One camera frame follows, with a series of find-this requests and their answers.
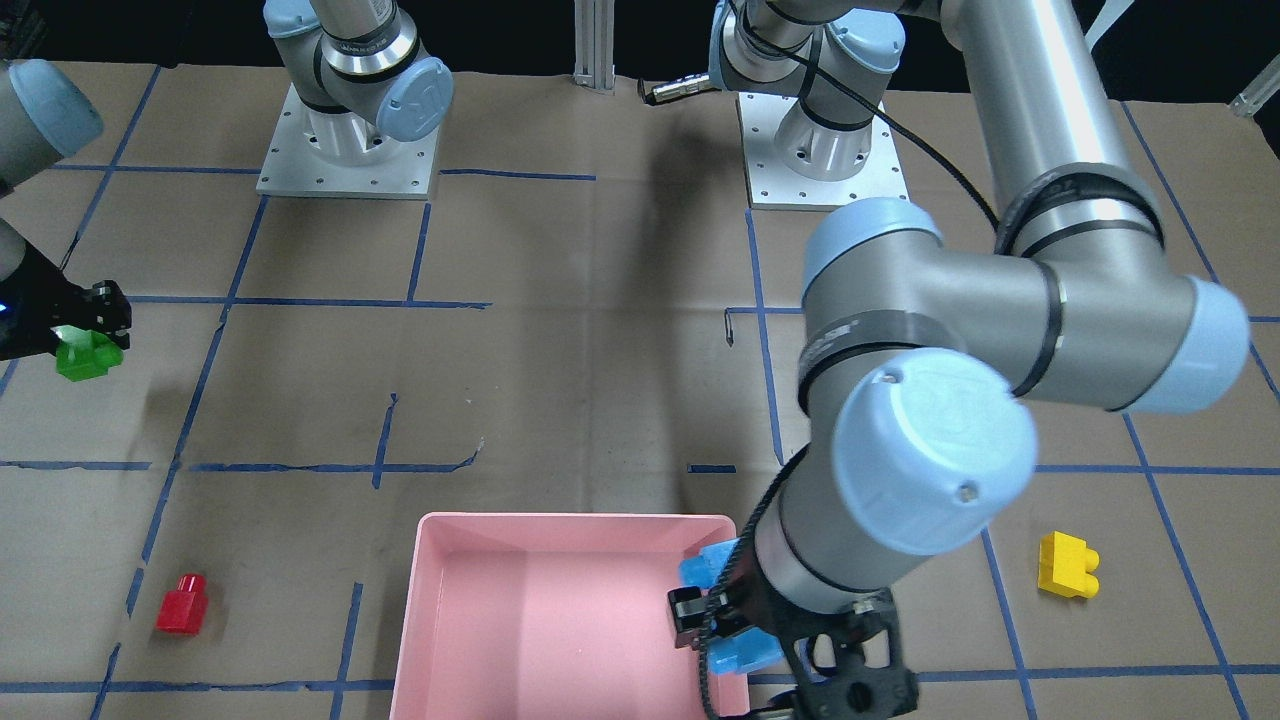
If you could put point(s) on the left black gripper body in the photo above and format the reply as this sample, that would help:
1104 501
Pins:
752 607

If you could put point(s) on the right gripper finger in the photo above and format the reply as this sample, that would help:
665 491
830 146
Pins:
110 313

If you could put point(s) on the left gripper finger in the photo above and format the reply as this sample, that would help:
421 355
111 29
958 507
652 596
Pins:
691 617

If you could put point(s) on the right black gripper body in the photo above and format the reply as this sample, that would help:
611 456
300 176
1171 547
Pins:
40 302

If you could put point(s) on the green toy block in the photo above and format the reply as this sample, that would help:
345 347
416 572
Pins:
83 355

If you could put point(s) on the blue toy block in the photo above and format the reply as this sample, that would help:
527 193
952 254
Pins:
736 646

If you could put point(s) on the yellow toy block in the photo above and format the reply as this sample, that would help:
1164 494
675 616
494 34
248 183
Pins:
1066 566

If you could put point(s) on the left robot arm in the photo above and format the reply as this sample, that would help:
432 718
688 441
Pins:
918 358

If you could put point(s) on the pink plastic box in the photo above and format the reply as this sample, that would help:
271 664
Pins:
548 615

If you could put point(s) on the red toy block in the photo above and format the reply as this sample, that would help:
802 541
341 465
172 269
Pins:
184 609

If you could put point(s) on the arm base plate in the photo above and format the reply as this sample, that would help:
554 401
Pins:
793 164
315 155

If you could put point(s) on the aluminium frame post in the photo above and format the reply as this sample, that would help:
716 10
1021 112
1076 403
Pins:
593 41

